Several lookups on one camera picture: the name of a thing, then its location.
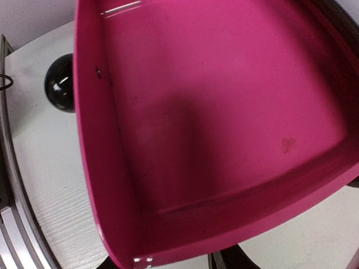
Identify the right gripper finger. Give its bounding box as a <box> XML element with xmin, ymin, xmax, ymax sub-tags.
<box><xmin>208</xmin><ymin>244</ymin><xmax>260</xmax><ymax>269</ymax></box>

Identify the black pink drawer organizer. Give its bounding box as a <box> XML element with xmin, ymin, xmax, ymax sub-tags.
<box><xmin>44</xmin><ymin>0</ymin><xmax>359</xmax><ymax>269</ymax></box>

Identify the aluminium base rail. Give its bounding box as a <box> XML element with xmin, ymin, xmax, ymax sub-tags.
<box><xmin>1</xmin><ymin>35</ymin><xmax>60</xmax><ymax>268</ymax></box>

